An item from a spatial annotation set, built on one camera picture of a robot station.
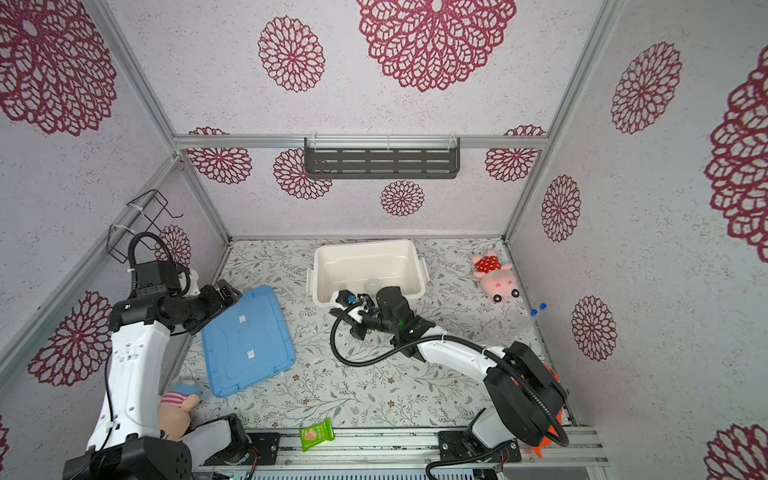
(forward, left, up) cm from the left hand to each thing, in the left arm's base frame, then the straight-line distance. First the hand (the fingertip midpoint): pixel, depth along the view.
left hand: (228, 309), depth 75 cm
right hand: (+1, -27, -1) cm, 27 cm away
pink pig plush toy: (+18, -77, -13) cm, 80 cm away
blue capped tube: (+1, -80, -6) cm, 81 cm away
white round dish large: (+21, -36, -19) cm, 46 cm away
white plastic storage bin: (+31, -33, -22) cm, 50 cm away
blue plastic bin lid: (+1, +4, -23) cm, 24 cm away
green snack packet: (-25, -22, -19) cm, 38 cm away
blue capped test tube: (+4, -84, -7) cm, 84 cm away
